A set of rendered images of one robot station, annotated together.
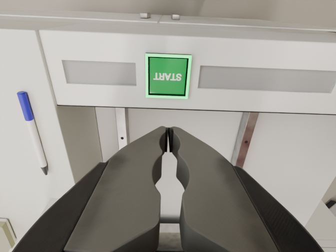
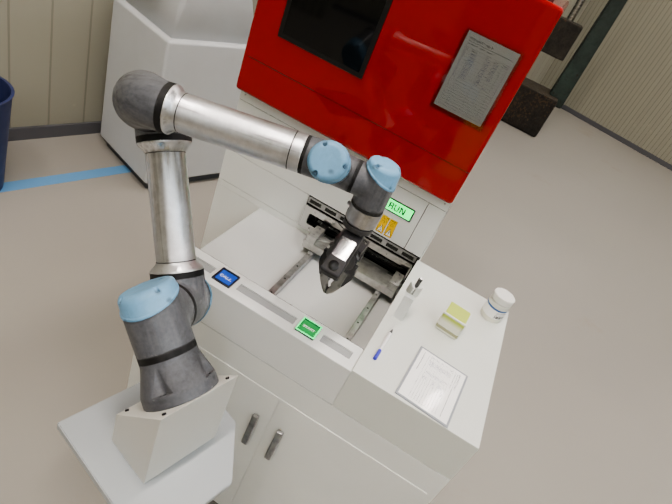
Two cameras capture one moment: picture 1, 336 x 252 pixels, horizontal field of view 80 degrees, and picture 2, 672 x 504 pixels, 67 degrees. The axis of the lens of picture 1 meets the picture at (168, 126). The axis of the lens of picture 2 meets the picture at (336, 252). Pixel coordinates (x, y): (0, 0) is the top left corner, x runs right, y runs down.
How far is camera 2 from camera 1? 1.12 m
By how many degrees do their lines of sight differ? 27
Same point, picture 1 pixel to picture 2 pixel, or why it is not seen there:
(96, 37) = (329, 356)
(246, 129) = not seen: hidden behind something
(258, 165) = (265, 274)
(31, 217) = (421, 320)
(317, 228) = (236, 203)
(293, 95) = (257, 292)
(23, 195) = (414, 330)
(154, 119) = not seen: hidden behind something
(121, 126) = not seen: hidden behind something
